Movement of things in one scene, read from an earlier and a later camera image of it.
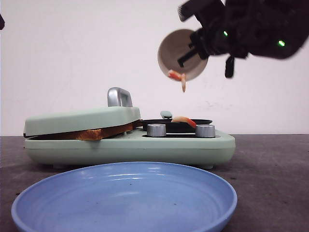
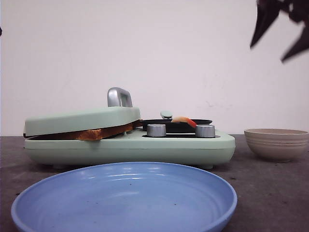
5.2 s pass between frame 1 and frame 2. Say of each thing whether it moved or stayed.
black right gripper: moved
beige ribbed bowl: moved
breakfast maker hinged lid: stayed
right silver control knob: stayed
